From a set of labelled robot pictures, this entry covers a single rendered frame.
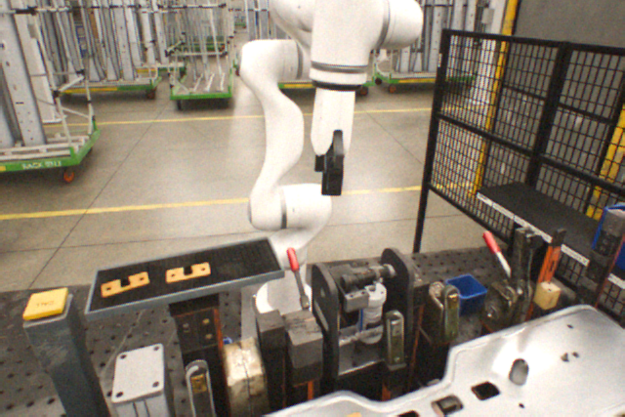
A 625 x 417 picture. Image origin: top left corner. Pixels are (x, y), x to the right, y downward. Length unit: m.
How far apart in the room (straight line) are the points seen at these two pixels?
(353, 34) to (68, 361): 0.79
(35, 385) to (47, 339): 0.53
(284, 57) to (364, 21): 0.44
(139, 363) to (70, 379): 0.24
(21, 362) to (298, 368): 0.92
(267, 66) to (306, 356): 0.64
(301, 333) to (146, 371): 0.28
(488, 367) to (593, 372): 0.20
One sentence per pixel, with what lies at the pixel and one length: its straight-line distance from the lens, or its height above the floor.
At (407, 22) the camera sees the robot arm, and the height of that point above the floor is 1.64.
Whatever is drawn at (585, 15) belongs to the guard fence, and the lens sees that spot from 2.96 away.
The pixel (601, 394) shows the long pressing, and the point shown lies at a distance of 0.98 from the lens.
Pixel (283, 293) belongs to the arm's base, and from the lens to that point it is 1.20.
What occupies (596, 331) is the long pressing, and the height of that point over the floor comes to 1.00.
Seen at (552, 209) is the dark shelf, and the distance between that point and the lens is 1.52.
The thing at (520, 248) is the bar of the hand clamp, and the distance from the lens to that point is 0.95.
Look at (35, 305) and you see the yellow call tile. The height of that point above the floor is 1.16.
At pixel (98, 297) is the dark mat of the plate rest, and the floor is 1.16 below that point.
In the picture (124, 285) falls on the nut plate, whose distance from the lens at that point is 0.85.
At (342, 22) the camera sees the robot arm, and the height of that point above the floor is 1.64.
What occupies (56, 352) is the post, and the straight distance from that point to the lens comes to 0.92.
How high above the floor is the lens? 1.66
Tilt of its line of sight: 25 degrees down
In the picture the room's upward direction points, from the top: straight up
